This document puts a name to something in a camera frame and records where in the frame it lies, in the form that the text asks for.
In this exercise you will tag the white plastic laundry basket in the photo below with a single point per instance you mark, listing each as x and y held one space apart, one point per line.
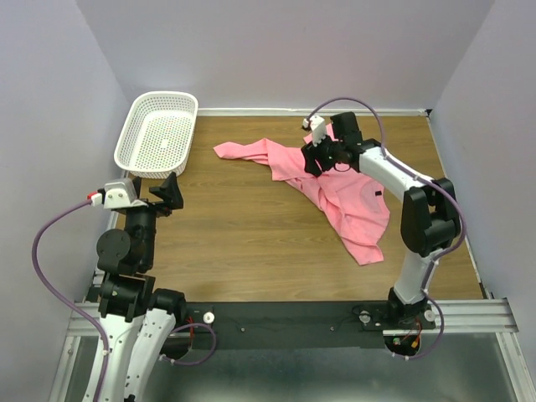
157 134

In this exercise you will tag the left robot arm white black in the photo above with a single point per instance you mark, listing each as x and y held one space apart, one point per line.
135 316

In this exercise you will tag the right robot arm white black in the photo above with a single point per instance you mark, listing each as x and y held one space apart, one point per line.
430 219

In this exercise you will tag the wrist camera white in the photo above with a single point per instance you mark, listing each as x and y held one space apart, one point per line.
120 194
316 129

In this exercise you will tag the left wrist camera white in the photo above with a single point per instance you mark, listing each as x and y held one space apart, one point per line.
120 194

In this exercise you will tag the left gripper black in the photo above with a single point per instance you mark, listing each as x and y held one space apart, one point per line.
170 191

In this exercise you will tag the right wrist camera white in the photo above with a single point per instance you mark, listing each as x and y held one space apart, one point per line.
316 129

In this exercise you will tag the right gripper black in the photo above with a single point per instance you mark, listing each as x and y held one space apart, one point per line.
311 153

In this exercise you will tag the pink t shirt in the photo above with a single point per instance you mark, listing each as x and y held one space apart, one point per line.
352 202

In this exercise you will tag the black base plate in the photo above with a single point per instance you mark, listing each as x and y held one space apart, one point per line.
308 324

